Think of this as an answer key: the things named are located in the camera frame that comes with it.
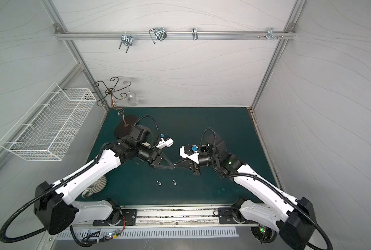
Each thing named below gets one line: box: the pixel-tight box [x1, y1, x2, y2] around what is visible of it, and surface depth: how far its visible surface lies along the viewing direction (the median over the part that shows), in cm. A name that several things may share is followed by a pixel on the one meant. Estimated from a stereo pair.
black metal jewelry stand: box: [92, 76, 139, 139], surface depth 93 cm
